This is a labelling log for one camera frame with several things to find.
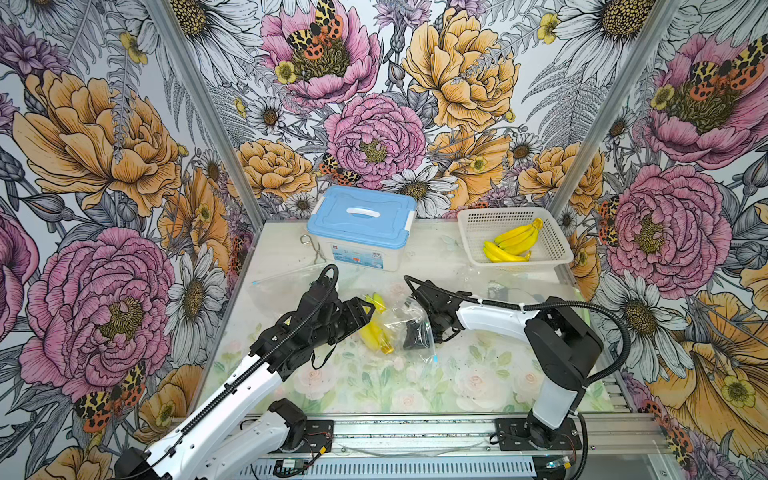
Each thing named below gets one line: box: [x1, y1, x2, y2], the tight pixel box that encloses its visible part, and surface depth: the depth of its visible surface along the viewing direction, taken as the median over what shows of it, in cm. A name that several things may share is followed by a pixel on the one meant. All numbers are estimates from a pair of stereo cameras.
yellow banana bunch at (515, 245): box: [482, 218, 544, 263], surface depth 111 cm
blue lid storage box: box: [307, 185, 417, 272], surface depth 101 cm
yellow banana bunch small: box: [360, 292, 394, 355], surface depth 89 cm
